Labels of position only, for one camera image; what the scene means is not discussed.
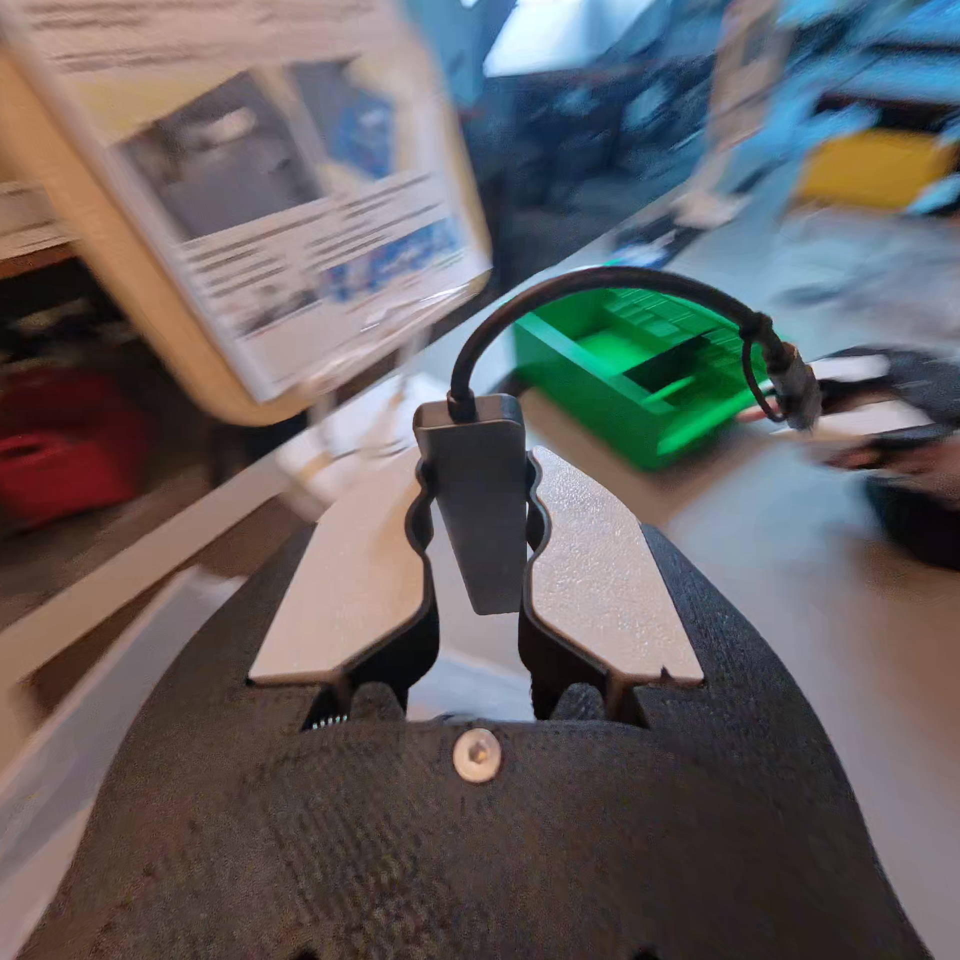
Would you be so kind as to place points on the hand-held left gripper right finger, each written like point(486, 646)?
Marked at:
point(607, 585)

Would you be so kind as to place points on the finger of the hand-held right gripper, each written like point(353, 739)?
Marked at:
point(855, 369)
point(870, 420)

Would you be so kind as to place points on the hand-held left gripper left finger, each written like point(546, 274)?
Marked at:
point(352, 585)

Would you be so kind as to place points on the grey usb hub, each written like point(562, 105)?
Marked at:
point(480, 510)

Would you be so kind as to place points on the green plastic box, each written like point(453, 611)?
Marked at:
point(600, 390)

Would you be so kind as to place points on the yellow box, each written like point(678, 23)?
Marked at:
point(877, 172)

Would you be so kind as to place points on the red container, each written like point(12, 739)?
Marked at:
point(67, 457)

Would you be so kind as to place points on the printed sign in clear holder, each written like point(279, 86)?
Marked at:
point(262, 187)

